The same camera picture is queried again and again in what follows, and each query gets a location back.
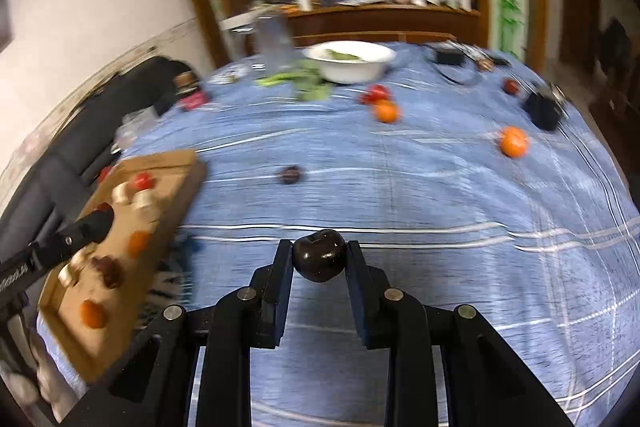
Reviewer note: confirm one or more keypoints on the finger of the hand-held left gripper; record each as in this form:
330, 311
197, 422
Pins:
85, 232

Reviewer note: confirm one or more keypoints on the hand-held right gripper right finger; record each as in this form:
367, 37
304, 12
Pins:
357, 307

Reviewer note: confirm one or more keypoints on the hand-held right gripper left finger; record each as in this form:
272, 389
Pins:
282, 307

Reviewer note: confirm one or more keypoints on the orange tangerine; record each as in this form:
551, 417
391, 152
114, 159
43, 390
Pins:
514, 142
92, 313
139, 243
386, 112

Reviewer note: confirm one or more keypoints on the red tomato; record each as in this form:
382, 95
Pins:
510, 86
375, 93
142, 180

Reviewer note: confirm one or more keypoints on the cardboard box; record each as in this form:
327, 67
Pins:
165, 187

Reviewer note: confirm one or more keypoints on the person's left hand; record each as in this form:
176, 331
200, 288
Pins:
47, 379

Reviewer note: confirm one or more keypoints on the small red object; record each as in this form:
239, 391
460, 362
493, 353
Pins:
105, 172

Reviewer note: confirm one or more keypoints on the black white striped cloth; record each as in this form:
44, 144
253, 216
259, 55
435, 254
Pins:
165, 287

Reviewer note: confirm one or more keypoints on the clear plastic bag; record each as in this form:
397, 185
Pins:
132, 127

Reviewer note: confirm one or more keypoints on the black sofa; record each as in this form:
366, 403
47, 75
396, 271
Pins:
135, 82

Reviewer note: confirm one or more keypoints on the small red packet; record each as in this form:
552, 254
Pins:
194, 101

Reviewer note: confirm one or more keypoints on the small white plate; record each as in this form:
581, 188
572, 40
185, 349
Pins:
227, 77

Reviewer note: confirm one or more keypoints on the green leafy vegetables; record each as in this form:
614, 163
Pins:
345, 54
305, 79

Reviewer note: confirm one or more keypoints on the white bowl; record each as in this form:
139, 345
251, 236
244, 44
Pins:
350, 72

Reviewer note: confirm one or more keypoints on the clear glass jar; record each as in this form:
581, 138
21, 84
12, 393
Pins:
272, 42

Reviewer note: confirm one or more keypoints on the small black device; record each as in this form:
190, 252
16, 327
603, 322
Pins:
448, 55

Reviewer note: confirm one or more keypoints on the black box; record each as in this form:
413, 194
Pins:
542, 109

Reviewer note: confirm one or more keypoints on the small brown object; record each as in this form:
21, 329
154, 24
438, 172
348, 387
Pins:
485, 64

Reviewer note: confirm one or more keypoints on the wooden sideboard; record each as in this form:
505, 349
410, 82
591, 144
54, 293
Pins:
390, 22

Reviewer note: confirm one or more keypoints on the white mug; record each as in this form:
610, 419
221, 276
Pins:
303, 2

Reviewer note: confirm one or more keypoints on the wooden door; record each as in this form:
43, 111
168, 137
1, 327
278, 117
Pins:
580, 17

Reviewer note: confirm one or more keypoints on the dark picture frame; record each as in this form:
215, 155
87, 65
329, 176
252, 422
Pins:
5, 27

